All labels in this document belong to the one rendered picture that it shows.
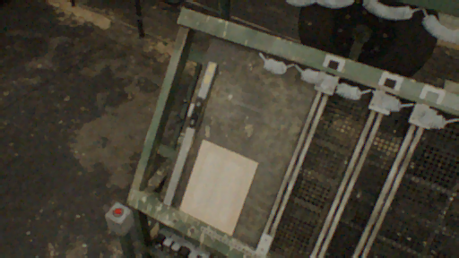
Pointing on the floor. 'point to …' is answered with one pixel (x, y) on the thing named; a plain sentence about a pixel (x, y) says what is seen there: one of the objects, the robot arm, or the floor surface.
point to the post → (127, 245)
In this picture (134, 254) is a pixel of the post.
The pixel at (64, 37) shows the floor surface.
